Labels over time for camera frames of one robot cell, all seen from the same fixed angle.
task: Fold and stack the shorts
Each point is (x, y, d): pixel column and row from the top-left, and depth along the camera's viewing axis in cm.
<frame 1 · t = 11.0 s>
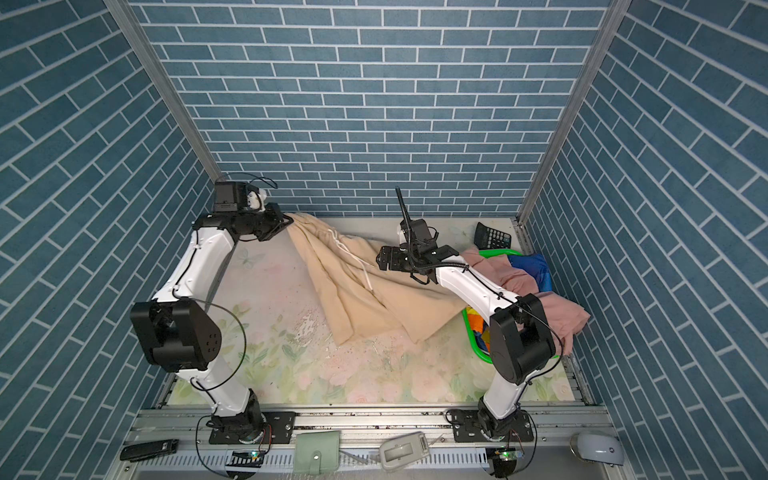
left hand: (294, 217, 86), fingers closed
right hand: (384, 256, 88), fingers open
beige drawstring shorts: (363, 298, 91), point 9 cm above the table
pink shorts: (577, 320, 77), point 17 cm above the table
black calculator: (491, 239, 114), point 3 cm above the table

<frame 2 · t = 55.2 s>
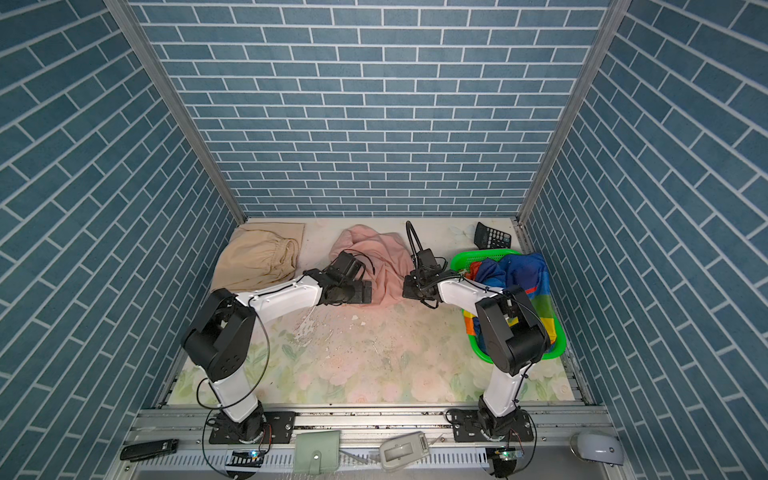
left hand: (359, 293, 94), fingers open
right hand: (404, 286, 96), fingers closed
beige drawstring shorts: (256, 258, 108), point 2 cm above the table
pink shorts: (385, 258, 103), point 7 cm above the table
the other named things where they were.

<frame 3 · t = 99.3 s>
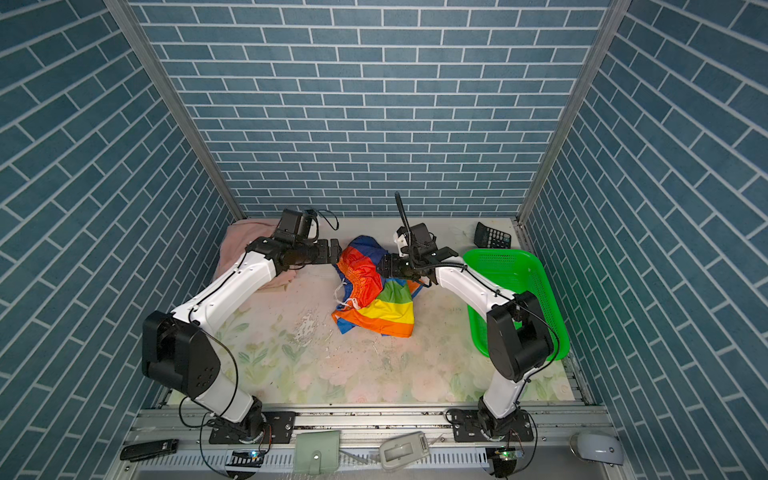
left hand: (329, 250, 87), fingers open
right hand: (384, 265, 88), fingers open
pink shorts: (234, 242, 107), point 7 cm above the table
colourful patterned shorts: (368, 301, 91), point 8 cm above the table
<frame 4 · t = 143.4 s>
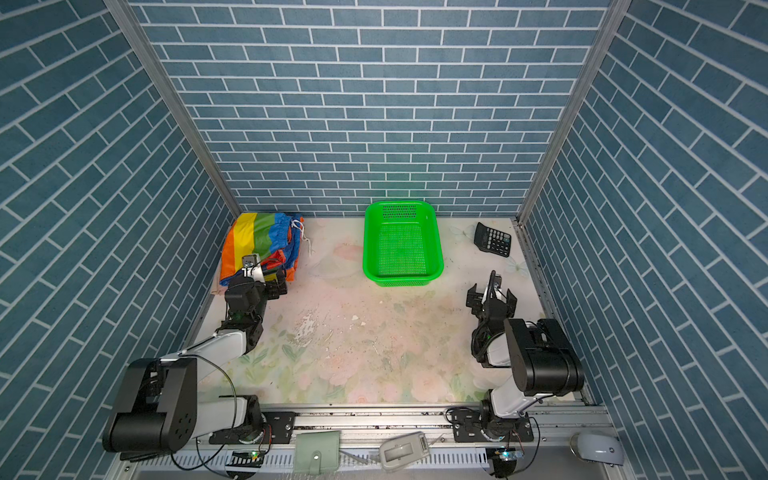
left hand: (264, 269, 88), fingers open
right hand: (492, 285, 91), fingers open
colourful patterned shorts: (274, 236, 99), point 14 cm above the table
green plastic basket: (402, 244, 115), on the table
